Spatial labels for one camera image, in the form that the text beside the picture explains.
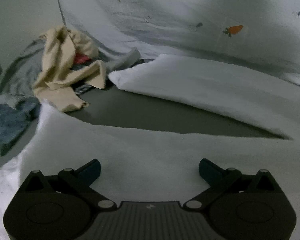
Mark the dark garment with white print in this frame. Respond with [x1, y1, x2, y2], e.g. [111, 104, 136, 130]
[71, 59, 153, 95]

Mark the beige garment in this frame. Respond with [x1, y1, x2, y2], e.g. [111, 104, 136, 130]
[32, 25, 107, 112]

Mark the red cloth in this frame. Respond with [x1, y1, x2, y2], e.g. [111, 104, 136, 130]
[74, 53, 91, 64]

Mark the grey garment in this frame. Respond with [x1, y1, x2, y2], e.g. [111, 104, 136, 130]
[0, 40, 141, 108]

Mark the white carrot-print bed sheet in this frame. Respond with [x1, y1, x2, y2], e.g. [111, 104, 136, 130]
[59, 0, 300, 85]

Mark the blue denim garment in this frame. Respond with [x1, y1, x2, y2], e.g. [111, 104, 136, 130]
[0, 99, 40, 156]

